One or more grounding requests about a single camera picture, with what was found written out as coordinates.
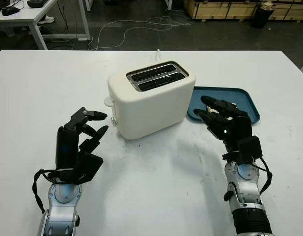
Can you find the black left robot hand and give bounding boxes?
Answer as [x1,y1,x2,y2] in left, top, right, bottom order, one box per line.
[55,107,109,171]

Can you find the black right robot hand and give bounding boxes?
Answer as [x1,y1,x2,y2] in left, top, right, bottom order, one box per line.
[193,95,253,154]

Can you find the cream two-slot toaster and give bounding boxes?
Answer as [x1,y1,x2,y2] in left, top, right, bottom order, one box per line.
[103,60,197,141]

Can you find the blue plastic tray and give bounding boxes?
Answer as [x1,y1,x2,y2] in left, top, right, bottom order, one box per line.
[187,86,261,124]

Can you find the wooden shipping crate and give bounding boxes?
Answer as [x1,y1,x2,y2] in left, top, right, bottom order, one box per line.
[183,0,303,20]

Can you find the grey plastic stool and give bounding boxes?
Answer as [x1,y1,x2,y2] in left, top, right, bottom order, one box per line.
[0,25,14,37]

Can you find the white office desk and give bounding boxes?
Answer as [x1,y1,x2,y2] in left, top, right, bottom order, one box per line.
[0,0,91,51]

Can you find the black computer mouse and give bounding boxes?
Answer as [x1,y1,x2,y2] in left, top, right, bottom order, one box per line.
[1,6,21,17]

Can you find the black desk device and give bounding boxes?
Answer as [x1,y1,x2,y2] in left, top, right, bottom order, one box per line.
[27,0,48,7]

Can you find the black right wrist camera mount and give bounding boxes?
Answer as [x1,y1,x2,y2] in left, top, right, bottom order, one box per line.
[237,136,262,164]

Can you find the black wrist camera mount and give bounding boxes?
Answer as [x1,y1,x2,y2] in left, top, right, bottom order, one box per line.
[76,151,104,185]
[237,136,262,164]

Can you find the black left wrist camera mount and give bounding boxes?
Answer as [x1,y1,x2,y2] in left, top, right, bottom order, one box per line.
[76,151,104,185]

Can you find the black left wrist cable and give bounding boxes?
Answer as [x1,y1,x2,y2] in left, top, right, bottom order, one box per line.
[31,169,59,213]

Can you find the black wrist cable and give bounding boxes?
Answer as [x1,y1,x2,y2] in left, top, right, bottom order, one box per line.
[249,157,274,197]
[31,169,59,213]

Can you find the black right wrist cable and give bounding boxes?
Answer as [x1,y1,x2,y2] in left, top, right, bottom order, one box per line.
[249,157,274,197]

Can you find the white toaster power cable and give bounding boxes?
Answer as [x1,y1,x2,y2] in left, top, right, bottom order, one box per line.
[88,15,195,61]

